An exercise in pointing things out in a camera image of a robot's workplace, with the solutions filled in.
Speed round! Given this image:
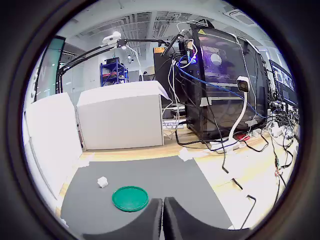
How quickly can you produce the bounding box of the round green lid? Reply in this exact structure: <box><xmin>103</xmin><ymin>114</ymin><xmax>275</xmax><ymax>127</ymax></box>
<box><xmin>111</xmin><ymin>185</ymin><xmax>149</xmax><ymax>213</ymax></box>

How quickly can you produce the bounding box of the dark grey mat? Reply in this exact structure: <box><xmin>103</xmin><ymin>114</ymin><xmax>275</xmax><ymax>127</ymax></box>
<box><xmin>60</xmin><ymin>156</ymin><xmax>235</xmax><ymax>236</ymax></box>

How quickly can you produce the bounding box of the white masking tape patch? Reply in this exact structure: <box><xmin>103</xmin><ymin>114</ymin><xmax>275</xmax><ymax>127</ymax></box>
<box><xmin>59</xmin><ymin>215</ymin><xmax>70</xmax><ymax>229</ymax></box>
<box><xmin>77</xmin><ymin>151</ymin><xmax>96</xmax><ymax>168</ymax></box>
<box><xmin>178</xmin><ymin>146</ymin><xmax>195</xmax><ymax>163</ymax></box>

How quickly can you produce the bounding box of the white power strip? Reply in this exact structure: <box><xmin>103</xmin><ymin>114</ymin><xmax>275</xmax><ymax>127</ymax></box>
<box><xmin>209</xmin><ymin>138</ymin><xmax>241</xmax><ymax>151</ymax></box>

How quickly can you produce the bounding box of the white partition box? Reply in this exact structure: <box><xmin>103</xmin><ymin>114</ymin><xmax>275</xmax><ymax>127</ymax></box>
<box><xmin>76</xmin><ymin>80</ymin><xmax>170</xmax><ymax>152</ymax></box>
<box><xmin>24</xmin><ymin>91</ymin><xmax>83</xmax><ymax>196</ymax></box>
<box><xmin>22</xmin><ymin>109</ymin><xmax>60</xmax><ymax>201</ymax></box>

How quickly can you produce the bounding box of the black computer tower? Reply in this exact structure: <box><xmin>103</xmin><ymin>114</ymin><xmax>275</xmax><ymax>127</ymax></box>
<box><xmin>184</xmin><ymin>23</ymin><xmax>270</xmax><ymax>141</ymax></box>

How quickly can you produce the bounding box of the white power adapter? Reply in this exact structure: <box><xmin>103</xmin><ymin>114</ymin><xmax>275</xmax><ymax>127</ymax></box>
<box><xmin>270</xmin><ymin>124</ymin><xmax>285</xmax><ymax>138</ymax></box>

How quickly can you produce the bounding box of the black equipment case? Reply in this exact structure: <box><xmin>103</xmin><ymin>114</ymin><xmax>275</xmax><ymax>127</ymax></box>
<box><xmin>152</xmin><ymin>46</ymin><xmax>191</xmax><ymax>104</ymax></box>

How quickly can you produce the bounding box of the white gooseneck webcam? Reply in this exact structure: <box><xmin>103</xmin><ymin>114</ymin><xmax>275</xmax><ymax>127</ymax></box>
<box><xmin>227</xmin><ymin>75</ymin><xmax>251</xmax><ymax>147</ymax></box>

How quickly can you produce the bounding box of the blue metal shelf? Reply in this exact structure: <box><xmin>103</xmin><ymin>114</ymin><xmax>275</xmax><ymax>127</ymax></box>
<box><xmin>99</xmin><ymin>57</ymin><xmax>129</xmax><ymax>88</ymax></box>

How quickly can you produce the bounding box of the black computer monitor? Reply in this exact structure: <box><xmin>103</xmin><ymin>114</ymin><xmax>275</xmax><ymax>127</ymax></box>
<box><xmin>269</xmin><ymin>59</ymin><xmax>300</xmax><ymax>106</ymax></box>

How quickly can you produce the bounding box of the dark glass panel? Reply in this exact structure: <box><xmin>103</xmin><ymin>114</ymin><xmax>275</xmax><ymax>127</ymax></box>
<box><xmin>31</xmin><ymin>35</ymin><xmax>66</xmax><ymax>102</ymax></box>

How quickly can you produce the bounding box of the black boom stand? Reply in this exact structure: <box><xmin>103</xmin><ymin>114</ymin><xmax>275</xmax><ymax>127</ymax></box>
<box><xmin>56</xmin><ymin>33</ymin><xmax>182</xmax><ymax>95</ymax></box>

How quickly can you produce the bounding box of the thin black taped cable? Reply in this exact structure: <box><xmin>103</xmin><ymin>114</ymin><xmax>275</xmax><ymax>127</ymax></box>
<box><xmin>221</xmin><ymin>146</ymin><xmax>257</xmax><ymax>230</ymax></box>

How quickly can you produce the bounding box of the black cable with coloured wires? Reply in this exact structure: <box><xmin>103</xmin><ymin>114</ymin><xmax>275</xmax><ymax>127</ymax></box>
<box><xmin>271</xmin><ymin>139</ymin><xmax>288</xmax><ymax>203</ymax></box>

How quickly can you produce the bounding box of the white boom camera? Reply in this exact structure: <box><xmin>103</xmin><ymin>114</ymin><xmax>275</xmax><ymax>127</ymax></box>
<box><xmin>102</xmin><ymin>34</ymin><xmax>123</xmax><ymax>46</ymax></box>

